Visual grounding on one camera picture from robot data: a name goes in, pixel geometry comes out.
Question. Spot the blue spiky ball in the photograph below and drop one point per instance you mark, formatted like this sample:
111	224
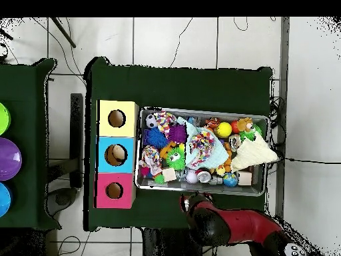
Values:
155	137

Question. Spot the cream yellow cloth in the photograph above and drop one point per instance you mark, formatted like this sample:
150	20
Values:
254	153

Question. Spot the purple plastic bowl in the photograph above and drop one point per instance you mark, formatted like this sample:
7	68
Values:
8	159

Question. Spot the black rod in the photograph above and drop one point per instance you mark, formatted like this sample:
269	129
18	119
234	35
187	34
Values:
63	32

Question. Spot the black flat bar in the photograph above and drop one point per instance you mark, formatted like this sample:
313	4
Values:
76	138

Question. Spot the blue plastic bowl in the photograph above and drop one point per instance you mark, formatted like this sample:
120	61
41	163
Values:
3	200

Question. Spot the yellow ball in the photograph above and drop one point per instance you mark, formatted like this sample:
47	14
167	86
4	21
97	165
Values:
224	129

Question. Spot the wooden three-hole box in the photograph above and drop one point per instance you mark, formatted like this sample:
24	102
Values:
116	137

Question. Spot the small soccer ball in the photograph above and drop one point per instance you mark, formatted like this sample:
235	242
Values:
152	120

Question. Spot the shallow clear mesh bin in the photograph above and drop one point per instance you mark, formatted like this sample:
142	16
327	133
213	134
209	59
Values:
256	189

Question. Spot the purple spiky ball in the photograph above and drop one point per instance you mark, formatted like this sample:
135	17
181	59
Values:
178	133

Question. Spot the brown plush bear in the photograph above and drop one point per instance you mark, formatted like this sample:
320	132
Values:
245	125

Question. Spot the dark green table cloth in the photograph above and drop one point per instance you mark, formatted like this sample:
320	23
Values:
176	85
32	133

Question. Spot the green plastic bowl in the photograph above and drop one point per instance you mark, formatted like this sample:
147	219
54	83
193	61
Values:
3	118

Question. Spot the green spiky ball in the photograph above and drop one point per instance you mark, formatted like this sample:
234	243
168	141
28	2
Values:
175	158

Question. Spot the grey round base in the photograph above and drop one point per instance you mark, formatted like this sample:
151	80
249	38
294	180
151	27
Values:
63	200

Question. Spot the colourful patterned cloth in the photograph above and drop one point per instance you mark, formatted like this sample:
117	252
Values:
165	122
151	159
201	146

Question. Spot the mint green cloth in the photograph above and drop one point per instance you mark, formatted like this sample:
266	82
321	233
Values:
219	154

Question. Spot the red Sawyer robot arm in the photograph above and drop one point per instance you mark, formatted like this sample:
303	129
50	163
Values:
234	224

